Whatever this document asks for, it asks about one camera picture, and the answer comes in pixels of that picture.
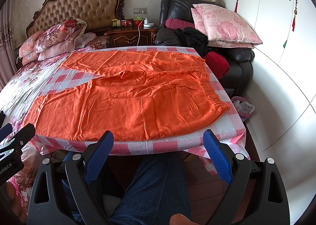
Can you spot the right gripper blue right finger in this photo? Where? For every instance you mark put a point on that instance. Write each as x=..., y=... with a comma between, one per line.
x=268, y=202

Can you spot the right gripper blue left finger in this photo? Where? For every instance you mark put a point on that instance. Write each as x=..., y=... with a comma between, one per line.
x=49, y=204

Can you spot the orange pants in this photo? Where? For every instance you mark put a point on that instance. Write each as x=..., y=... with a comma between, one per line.
x=138, y=96

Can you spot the floral bed sheet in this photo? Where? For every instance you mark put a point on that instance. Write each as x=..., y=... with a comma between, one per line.
x=33, y=80

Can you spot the pink checkered plastic sheet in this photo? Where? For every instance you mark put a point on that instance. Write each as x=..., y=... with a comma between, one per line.
x=229, y=128

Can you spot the white trash bin pink bag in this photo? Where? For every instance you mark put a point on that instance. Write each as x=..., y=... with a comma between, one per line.
x=243, y=107

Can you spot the blue jeans leg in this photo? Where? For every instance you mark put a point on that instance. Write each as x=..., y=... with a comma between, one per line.
x=154, y=191

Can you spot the folded floral quilt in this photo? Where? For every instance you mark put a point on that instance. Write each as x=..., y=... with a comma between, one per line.
x=57, y=40

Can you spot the red cloth bundle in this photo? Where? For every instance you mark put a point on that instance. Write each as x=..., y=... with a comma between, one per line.
x=217, y=63

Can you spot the pink curtain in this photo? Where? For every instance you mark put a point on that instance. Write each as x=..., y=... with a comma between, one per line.
x=7, y=57

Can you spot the dark wooden nightstand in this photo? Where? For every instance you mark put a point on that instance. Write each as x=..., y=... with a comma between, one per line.
x=130, y=36

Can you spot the black garment on chair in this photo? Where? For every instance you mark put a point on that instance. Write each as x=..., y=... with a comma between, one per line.
x=190, y=37

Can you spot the upper pink floral pillow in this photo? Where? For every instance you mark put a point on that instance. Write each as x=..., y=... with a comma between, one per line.
x=225, y=25

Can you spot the pink floral pillow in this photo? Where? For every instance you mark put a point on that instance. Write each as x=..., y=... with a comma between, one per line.
x=199, y=25
x=225, y=25

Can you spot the tufted carved headboard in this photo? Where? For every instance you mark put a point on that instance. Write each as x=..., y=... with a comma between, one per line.
x=98, y=14

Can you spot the lower pink floral pillow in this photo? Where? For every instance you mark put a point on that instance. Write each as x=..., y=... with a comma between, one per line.
x=199, y=25

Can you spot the magenta cushion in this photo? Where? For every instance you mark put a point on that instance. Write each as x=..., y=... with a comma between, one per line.
x=174, y=23

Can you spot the white wardrobe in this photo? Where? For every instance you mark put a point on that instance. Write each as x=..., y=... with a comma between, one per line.
x=282, y=89

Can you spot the black leather armchair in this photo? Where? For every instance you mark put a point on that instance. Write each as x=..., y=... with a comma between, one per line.
x=239, y=59

